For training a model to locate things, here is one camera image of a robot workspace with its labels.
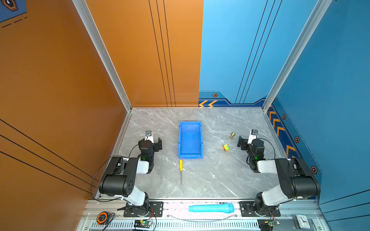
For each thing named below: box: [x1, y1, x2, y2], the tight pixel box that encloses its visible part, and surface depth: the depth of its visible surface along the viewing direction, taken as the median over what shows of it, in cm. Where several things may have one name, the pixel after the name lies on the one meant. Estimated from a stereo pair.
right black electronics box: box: [257, 218, 271, 231], surface depth 71 cm
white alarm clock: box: [293, 214, 311, 230], surface depth 70 cm
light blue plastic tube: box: [188, 203, 235, 215], surface depth 73 cm
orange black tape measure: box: [96, 211, 109, 225], surface depth 70 cm
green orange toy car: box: [222, 143, 230, 152], surface depth 96 cm
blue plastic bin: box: [178, 121, 204, 160], surface depth 102 cm
